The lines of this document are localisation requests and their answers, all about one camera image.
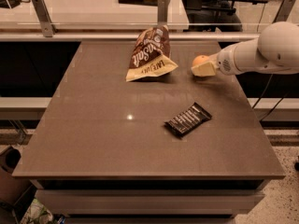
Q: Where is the right metal rail bracket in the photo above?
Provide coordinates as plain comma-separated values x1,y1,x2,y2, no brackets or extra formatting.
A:
273,0,297,22

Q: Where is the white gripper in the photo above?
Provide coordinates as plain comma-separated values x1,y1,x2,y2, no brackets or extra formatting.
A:
192,45,239,77

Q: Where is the brown chip bag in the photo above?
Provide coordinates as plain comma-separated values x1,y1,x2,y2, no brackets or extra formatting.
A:
126,25,178,82

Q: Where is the left metal rail bracket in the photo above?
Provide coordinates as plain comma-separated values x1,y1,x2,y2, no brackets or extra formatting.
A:
31,0,56,37

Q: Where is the metal rail bracket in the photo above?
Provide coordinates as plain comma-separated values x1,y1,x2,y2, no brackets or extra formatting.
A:
273,0,297,22
157,0,169,25
31,0,56,37

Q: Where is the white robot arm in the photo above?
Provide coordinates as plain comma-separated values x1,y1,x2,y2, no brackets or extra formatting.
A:
192,21,299,77

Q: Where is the orange fruit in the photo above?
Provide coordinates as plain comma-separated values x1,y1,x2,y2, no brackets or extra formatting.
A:
192,55,209,67

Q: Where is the black snack bar wrapper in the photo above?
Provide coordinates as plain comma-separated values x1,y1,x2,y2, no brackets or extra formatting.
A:
164,103,212,137

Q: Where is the table drawer front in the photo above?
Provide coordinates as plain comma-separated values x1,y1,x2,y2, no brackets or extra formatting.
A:
36,189,264,216

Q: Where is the black cable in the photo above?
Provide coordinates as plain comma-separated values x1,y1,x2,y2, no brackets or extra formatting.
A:
251,73,291,123

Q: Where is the middle metal rail bracket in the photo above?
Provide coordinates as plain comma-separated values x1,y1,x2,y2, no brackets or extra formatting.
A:
157,0,169,25

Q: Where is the green white package below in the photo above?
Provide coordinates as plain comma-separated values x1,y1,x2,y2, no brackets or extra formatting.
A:
20,198,65,224

